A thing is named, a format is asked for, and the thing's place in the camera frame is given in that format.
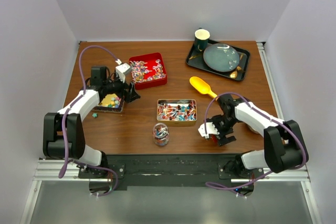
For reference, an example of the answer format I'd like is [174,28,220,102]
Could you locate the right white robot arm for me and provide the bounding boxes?
[204,93,309,178]

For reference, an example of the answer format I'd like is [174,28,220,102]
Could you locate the black serving tray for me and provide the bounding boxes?
[186,39,250,81]

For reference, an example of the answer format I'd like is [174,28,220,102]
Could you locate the red tin swirl lollipops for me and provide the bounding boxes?
[129,52,167,90]

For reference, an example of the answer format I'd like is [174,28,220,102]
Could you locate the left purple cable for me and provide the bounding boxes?
[58,45,121,179]

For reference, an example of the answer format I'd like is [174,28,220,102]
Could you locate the gold tin of lollipops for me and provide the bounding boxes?
[156,99,197,126]

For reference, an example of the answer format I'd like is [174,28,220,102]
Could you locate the tin of star candies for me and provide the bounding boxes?
[92,94,124,113]

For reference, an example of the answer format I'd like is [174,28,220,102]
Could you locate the dark green paper cup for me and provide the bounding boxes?
[194,28,210,51]

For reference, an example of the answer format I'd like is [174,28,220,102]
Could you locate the red jar lid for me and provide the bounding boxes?
[210,134,218,144]

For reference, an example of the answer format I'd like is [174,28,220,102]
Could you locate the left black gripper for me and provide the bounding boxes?
[103,72,140,103]

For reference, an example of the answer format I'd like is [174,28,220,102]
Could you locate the dark teal plate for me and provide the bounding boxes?
[203,43,240,72]

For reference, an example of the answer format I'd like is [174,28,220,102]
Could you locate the yellow plastic scoop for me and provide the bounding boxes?
[189,76,217,98]

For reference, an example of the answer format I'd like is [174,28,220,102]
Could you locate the gold spoon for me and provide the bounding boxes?
[229,54,245,79]

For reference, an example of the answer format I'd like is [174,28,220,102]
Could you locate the clear plastic jar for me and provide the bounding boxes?
[152,123,169,147]

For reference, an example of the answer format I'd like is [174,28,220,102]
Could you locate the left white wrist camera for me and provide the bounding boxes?
[115,59,132,83]

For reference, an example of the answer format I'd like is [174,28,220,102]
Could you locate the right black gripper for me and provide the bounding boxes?
[207,115,238,146]

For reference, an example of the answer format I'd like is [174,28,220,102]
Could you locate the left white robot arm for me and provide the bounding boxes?
[43,63,140,178]

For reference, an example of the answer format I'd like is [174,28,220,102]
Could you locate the white bowl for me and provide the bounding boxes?
[248,125,259,134]

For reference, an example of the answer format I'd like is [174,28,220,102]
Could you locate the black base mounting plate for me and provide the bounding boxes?
[78,153,265,192]

